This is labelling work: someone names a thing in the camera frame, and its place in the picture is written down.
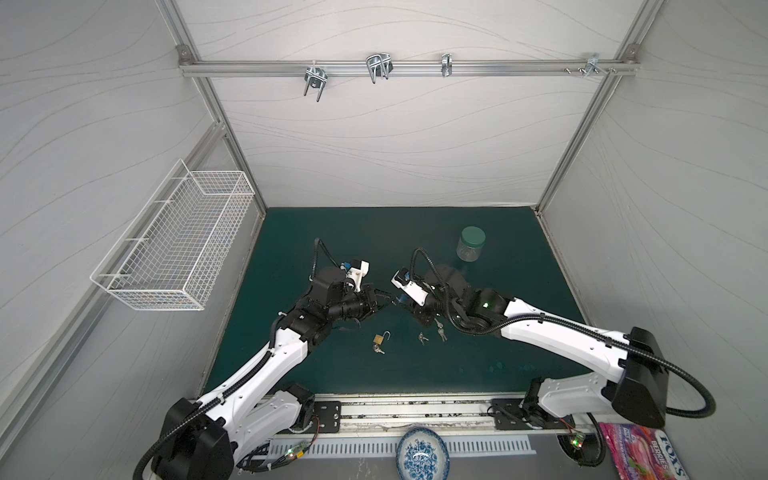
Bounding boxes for white slotted cable duct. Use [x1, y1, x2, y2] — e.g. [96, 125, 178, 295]
[304, 434, 536, 459]

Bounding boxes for blue white patterned plate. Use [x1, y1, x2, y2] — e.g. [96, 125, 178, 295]
[395, 428, 450, 480]

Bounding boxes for metal U-bolt clamp left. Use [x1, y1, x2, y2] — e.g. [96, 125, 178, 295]
[303, 66, 328, 102]

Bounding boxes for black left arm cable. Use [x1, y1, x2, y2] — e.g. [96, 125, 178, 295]
[131, 237, 343, 480]

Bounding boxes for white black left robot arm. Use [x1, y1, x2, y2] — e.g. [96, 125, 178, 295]
[133, 260, 384, 479]

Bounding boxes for metal U-bolt clamp middle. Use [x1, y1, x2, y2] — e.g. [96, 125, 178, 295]
[365, 53, 393, 84]

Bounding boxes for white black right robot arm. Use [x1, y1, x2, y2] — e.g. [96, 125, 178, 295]
[391, 265, 669, 429]

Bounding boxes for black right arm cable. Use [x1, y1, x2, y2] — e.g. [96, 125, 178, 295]
[409, 247, 718, 419]

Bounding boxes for metal hook clamp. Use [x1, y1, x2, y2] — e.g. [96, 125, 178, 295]
[441, 53, 453, 78]

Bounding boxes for metal bracket clamp right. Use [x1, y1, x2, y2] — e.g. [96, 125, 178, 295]
[564, 54, 618, 78]

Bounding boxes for pink Fox's candy bag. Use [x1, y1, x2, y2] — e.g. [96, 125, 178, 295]
[599, 423, 690, 480]

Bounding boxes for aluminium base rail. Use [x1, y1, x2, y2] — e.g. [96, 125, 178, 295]
[197, 392, 625, 442]

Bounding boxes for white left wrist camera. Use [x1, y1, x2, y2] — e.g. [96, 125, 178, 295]
[341, 259, 370, 293]

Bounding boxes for white wire basket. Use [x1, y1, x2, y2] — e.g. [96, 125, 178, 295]
[90, 159, 255, 311]

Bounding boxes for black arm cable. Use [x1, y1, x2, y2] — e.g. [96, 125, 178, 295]
[409, 247, 718, 419]
[131, 237, 343, 480]

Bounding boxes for metal u-bolt clamp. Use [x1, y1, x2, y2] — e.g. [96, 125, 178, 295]
[365, 53, 393, 84]
[303, 66, 328, 102]

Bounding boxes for brass padlock with keys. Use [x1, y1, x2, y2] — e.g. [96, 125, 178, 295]
[372, 331, 391, 354]

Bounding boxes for aluminium top crossbar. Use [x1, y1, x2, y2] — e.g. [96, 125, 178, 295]
[179, 49, 640, 78]

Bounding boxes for clear jar green lid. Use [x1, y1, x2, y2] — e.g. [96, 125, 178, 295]
[456, 226, 486, 262]

